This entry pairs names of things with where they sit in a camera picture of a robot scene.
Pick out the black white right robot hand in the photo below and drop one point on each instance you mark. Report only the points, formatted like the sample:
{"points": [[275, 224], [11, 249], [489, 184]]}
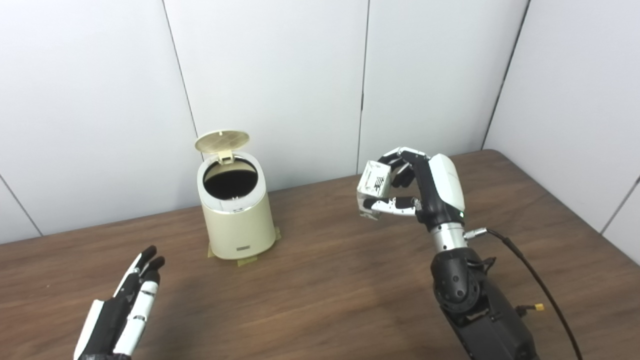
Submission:
{"points": [[442, 190]]}

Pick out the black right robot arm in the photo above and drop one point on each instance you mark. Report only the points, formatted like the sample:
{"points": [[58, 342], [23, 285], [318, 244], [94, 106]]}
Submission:
{"points": [[475, 300]]}

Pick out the white green milk carton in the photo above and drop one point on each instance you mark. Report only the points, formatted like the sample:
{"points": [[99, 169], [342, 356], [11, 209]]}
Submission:
{"points": [[375, 182]]}

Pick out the cream-colored round bin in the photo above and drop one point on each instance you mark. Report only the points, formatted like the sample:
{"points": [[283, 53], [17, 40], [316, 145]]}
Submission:
{"points": [[237, 225]]}

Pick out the cream round bin lid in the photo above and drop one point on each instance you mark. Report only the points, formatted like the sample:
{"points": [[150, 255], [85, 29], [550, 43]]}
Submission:
{"points": [[222, 141]]}

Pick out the yellow tape piece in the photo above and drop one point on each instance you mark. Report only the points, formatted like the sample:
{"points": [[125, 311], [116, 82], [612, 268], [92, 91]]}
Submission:
{"points": [[246, 261], [210, 252]]}

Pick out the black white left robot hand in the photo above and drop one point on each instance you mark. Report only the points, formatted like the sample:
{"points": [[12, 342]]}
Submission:
{"points": [[117, 315]]}

